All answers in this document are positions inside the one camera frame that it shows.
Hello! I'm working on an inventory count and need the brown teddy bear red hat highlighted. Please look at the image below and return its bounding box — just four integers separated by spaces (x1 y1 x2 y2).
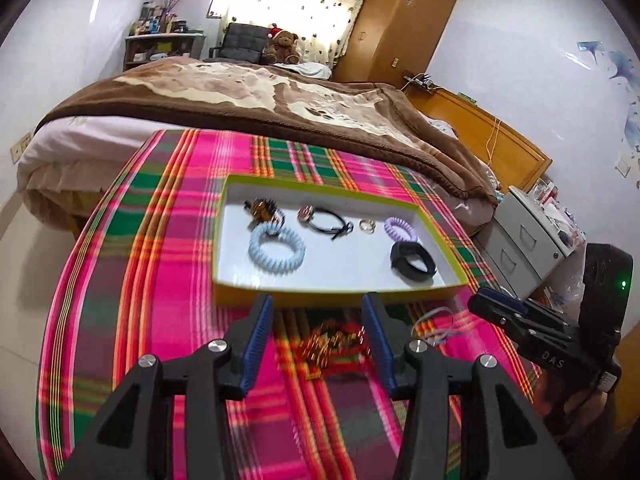
263 25 302 66

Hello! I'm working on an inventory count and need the brown bead bracelet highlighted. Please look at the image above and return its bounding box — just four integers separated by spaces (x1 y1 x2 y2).
243 197 286 231

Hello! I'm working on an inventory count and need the black leather bracelet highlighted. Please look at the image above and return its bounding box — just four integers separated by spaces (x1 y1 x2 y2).
390 241 438 287

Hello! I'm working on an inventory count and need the wooden wardrobe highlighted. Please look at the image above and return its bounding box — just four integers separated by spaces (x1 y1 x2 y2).
331 0 460 87

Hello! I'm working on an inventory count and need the patterned window curtain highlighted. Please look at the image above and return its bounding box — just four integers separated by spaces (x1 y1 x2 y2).
227 0 375 61

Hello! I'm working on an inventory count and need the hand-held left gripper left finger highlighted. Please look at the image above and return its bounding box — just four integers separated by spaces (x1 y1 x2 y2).
59 294 275 480

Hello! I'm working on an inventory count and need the white pillow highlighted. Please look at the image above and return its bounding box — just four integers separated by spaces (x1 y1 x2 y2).
285 60 333 80

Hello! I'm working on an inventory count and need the brown patterned blanket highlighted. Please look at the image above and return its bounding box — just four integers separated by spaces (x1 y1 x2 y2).
37 56 498 206

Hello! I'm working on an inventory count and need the bed with pale sheet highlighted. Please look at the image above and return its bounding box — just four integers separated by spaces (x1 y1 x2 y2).
17 56 501 241

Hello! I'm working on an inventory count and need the cluttered shelf unit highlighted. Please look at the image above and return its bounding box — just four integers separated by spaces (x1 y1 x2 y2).
122 31 207 72

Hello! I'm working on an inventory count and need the blue dolphin wall decal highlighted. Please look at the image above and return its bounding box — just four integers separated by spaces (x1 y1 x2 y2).
575 40 640 151

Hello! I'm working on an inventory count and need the light blue spiral hair tie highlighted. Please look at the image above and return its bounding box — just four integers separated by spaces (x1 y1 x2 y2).
248 224 306 273

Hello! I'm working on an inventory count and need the red beaded cord jewelry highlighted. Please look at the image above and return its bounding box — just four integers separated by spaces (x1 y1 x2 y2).
297 317 376 378

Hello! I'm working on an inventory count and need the wall power outlet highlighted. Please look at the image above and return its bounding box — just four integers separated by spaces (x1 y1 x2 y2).
10 131 35 163

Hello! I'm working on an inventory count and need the orange cable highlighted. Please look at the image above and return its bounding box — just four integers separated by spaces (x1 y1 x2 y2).
484 114 502 163

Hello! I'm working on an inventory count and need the group of toiletry bottles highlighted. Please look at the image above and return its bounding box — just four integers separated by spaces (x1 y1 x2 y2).
131 2 189 36

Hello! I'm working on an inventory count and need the pink green plaid cloth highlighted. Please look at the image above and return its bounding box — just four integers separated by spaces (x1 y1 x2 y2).
37 129 547 480

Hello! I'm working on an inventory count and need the wooden headboard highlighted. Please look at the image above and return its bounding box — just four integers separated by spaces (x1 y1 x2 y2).
402 82 553 193

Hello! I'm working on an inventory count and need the black padded chair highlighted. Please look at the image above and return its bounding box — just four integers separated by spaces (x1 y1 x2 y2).
208 22 275 65

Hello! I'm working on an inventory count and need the yellow shallow cardboard box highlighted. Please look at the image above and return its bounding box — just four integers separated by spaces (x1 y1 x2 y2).
212 175 470 307

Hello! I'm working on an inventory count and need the black cord bracelet pink charm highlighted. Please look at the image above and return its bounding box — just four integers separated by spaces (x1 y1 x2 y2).
298 205 355 241

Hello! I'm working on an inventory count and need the grey drawer nightstand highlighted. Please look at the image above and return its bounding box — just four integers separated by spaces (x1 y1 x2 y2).
479 185 583 297

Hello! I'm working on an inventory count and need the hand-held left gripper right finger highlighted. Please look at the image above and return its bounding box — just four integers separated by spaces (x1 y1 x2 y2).
361 291 576 480

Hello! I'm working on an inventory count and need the thin lavender hair band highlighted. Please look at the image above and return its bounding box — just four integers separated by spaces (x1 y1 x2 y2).
411 306 458 346

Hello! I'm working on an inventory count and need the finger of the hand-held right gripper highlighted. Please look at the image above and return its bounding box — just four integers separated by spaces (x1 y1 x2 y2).
481 287 583 328
467 292 538 343

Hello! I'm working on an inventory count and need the purple spiral hair tie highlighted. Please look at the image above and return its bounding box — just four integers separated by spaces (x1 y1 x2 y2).
384 216 420 243

